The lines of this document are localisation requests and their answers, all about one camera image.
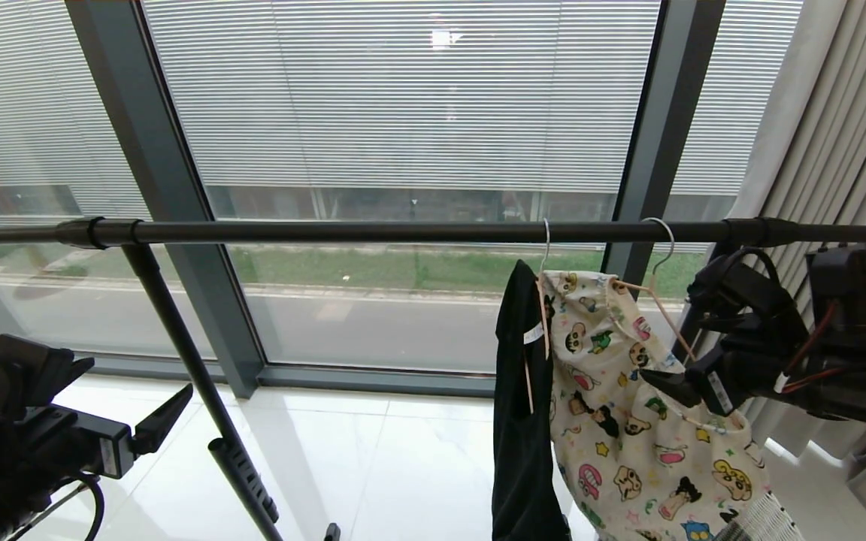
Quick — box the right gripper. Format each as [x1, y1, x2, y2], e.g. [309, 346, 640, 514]
[640, 347, 787, 418]

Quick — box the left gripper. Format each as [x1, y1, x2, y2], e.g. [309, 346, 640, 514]
[0, 383, 195, 489]

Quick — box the cream printed garment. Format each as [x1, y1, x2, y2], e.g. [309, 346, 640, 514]
[540, 270, 772, 541]

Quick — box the pink clothes hanger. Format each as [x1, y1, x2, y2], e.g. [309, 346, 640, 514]
[523, 218, 553, 414]
[613, 218, 731, 435]

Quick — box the black garment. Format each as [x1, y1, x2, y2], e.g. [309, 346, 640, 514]
[492, 259, 573, 541]

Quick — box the white laundry basket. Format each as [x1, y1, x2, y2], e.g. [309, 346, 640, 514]
[711, 492, 806, 541]

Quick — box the black clothes rack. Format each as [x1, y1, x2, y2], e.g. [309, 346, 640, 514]
[0, 216, 866, 541]

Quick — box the beige curtain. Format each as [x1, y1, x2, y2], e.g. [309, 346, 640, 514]
[726, 0, 866, 461]

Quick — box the window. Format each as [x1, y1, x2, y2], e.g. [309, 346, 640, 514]
[0, 0, 806, 399]

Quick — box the black cable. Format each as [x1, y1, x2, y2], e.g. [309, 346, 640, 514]
[5, 472, 107, 541]

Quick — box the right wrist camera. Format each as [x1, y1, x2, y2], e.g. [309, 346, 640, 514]
[687, 248, 810, 354]

